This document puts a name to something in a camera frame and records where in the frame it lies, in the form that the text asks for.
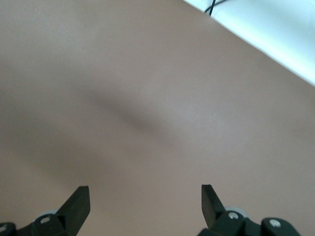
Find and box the brown table mat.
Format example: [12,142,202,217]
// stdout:
[0,0,315,236]

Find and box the black cable at table edge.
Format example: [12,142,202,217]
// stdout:
[203,0,231,16]

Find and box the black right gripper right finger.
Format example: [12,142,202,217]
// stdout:
[201,184,247,236]

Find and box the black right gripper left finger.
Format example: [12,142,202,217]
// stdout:
[31,186,91,236]

